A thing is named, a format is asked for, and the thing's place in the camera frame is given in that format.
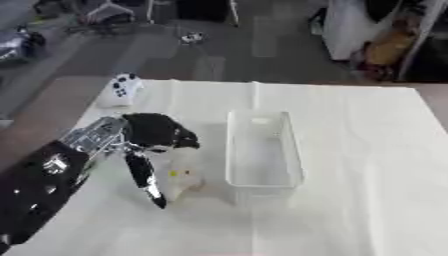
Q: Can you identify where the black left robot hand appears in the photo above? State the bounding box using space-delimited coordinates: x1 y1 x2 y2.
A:
119 112 203 210

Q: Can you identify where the white soft toy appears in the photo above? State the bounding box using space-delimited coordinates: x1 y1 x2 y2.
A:
164 146 207 203

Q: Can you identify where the white plastic box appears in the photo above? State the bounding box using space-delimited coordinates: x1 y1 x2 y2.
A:
224 109 307 205

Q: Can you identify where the white game controller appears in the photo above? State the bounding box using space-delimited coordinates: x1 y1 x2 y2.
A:
96 72 146 109

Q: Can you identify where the small black and white object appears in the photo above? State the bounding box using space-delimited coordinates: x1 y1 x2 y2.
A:
178 31 207 45

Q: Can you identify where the white cabinet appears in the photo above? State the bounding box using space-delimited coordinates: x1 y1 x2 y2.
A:
322 0 448 62

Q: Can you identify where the yellow brown bag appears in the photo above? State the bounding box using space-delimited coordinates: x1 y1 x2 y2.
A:
364 30 417 67

